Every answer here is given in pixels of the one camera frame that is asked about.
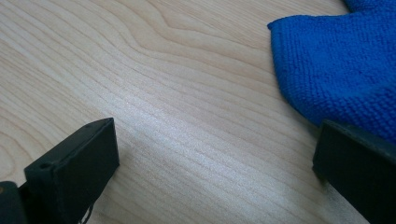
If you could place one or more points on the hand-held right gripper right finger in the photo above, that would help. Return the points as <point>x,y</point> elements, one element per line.
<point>361,168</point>

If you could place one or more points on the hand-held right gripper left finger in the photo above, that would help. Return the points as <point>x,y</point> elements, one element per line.
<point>74,168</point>

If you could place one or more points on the blue microfibre cloth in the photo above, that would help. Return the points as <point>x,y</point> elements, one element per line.
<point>336,62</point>

